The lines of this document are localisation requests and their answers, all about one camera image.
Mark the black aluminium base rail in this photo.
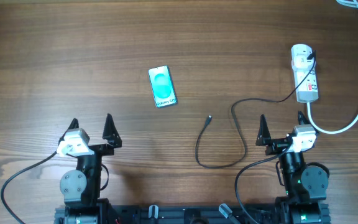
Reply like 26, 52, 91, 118
54, 203, 331, 224

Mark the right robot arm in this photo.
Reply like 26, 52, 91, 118
255, 111, 331, 224

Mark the black USB charging cable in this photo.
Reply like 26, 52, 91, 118
195, 49, 317, 169

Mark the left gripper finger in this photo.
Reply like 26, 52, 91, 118
102, 113, 122, 147
61, 118, 79, 140

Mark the black left camera cable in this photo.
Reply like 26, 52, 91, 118
0, 151, 58, 224

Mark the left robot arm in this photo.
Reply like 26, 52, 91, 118
54, 114, 122, 224

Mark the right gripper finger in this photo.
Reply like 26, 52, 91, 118
255, 114, 272, 146
298, 111, 310, 125

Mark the black right camera cable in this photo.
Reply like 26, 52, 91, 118
234, 146, 291, 224

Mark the black camera cable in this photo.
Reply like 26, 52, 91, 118
234, 146, 291, 224
0, 151, 58, 224

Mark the teal screen Galaxy smartphone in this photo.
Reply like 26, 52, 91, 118
148, 65, 178, 108

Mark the white power strip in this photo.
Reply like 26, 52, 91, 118
291, 44, 319, 103

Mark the white USB charger plug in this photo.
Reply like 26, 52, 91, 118
291, 52, 314, 72

